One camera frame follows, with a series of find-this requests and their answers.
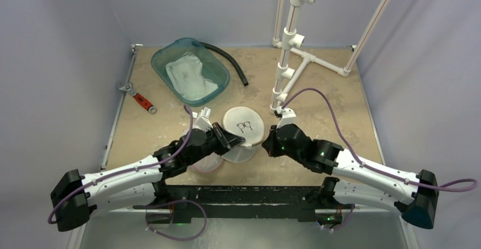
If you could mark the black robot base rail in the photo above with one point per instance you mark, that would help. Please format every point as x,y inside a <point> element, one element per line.
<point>301,203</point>

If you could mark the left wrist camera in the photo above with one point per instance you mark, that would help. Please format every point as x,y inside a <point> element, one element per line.
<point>201,119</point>

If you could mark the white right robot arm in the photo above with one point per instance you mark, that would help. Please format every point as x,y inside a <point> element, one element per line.
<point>412,194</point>

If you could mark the teal plastic basin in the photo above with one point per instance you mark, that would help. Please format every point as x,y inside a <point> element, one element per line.
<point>212,68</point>

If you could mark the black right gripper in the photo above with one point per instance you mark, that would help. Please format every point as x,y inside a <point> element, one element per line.
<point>275,142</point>

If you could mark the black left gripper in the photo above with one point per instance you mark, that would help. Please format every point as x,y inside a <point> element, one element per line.
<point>229,140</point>

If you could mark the red-handled adjustable wrench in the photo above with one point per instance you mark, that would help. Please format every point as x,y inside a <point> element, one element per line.
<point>142,101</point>

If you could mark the white PVC pipe rack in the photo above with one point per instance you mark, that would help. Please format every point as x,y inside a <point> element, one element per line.
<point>293,60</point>

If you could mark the white cloth in basin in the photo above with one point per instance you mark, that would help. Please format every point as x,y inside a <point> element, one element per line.
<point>187,79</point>

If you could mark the pink-trimmed white laundry bag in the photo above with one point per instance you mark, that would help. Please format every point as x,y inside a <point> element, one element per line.
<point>205,165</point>

